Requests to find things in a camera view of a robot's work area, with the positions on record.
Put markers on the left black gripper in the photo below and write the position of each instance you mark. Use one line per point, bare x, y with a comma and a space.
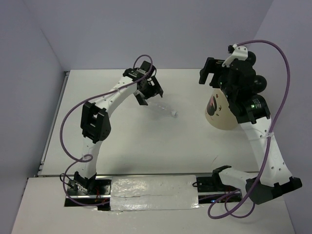
140, 97

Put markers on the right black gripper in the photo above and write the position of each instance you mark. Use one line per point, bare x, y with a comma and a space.
212, 65

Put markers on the clear bottle white cap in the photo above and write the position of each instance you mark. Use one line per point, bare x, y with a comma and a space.
162, 109

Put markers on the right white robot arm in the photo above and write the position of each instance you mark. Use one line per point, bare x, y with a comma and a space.
274, 179

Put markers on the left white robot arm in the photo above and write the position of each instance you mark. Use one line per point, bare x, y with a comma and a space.
95, 119

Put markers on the beige cat bin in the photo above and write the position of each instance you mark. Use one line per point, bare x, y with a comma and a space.
221, 112

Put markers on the silver foil base cover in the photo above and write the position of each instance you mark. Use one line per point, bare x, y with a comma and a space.
142, 193

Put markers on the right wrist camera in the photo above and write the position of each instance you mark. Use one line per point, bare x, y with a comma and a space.
236, 52

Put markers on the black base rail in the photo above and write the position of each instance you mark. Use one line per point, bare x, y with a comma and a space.
207, 191

